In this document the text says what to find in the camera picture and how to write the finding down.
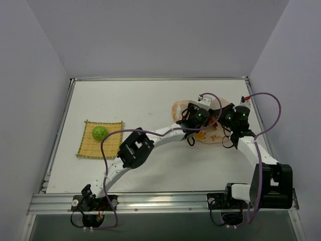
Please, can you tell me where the translucent banana print plastic bag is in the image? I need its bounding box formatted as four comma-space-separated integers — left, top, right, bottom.
172, 100, 230, 145

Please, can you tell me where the green round fake fruit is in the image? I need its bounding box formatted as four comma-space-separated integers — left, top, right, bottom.
92, 126, 108, 142

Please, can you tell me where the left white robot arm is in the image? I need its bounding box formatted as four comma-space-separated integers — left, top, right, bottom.
74, 103, 215, 212

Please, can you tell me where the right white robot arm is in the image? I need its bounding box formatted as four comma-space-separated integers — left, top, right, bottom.
219, 104, 293, 209

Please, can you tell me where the yellow bamboo mat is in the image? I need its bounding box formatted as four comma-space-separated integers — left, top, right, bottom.
76, 120, 124, 159

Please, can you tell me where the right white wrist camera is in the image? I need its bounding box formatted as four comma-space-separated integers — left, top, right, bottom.
239, 96, 251, 109

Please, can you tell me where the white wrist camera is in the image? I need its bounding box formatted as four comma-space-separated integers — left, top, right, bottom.
239, 96, 251, 109
197, 94, 212, 110

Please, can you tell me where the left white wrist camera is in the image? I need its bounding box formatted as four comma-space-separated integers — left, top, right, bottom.
197, 94, 212, 110

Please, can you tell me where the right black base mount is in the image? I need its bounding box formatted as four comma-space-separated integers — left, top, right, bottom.
206, 192, 248, 225

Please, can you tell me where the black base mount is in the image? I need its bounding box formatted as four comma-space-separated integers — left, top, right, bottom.
70, 195, 118, 230
206, 192, 248, 225

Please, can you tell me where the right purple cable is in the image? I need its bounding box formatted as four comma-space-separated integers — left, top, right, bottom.
247, 92, 281, 224

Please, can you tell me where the purple cable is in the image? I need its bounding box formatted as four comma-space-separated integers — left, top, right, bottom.
99, 92, 222, 229
247, 92, 281, 224

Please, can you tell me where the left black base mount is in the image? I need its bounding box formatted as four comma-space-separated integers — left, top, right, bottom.
70, 195, 118, 230

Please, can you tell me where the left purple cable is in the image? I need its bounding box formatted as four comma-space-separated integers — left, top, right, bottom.
99, 92, 222, 229

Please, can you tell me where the aluminium front rail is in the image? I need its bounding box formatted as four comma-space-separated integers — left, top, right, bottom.
27, 192, 299, 215

